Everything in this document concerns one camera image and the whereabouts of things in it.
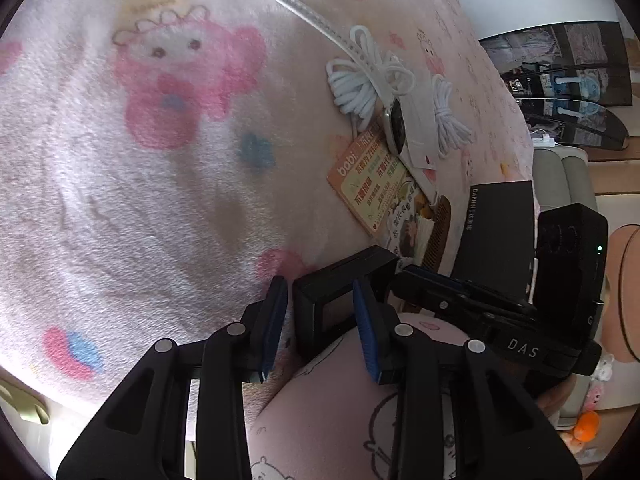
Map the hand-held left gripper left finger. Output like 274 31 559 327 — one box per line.
57 276 289 480

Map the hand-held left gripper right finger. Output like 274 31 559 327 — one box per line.
353 280 583 480

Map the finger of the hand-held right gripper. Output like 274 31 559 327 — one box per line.
391 275 502 342
401 265 532 312

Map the brown wooden comb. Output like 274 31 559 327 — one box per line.
421 196 454 274

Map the small black screen device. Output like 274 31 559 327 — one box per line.
292 246 401 361

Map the food picture snack packet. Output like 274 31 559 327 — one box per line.
385 180 437 262

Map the black cardboard box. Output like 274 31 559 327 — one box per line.
451 180 539 307

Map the orange label packet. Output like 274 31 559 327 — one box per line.
327 135 417 239

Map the white smartwatch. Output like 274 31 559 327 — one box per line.
270 0 407 157

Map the white cord bundle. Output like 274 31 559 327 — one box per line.
326 25 417 128
430 75 474 157

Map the white snap pouch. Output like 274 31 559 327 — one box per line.
399 85 444 206

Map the person's right hand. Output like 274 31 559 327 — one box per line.
535 377 577 419

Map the peach round ball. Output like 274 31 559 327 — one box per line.
602 224 640 363

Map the grey padded headboard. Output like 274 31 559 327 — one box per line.
531 146 602 212

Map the orange toy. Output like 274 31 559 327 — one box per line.
571 410 602 444

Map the pink printed blanket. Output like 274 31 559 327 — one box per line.
0 0 539 411

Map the glass display cabinet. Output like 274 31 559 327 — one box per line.
479 21 634 152

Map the olive green cloth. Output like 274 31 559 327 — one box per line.
0 379 52 427

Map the white wardrobe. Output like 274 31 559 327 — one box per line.
456 0 624 42

